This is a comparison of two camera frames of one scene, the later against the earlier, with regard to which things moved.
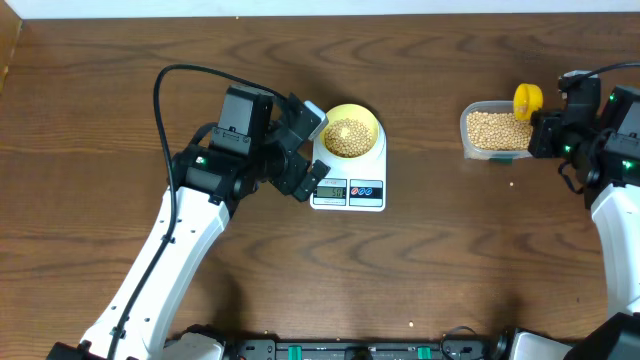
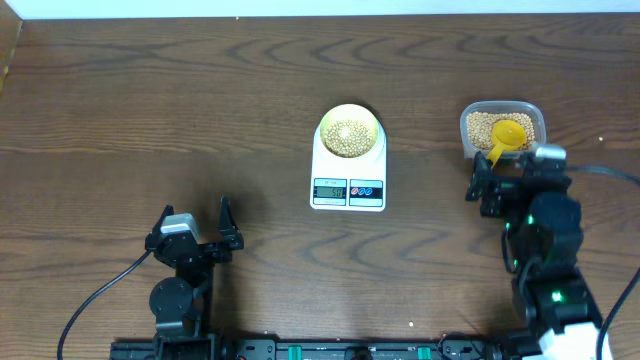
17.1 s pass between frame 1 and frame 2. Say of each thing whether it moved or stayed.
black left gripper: moved
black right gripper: moved
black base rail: stayed
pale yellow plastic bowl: stayed
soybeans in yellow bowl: stayed
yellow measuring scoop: moved
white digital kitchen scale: stayed
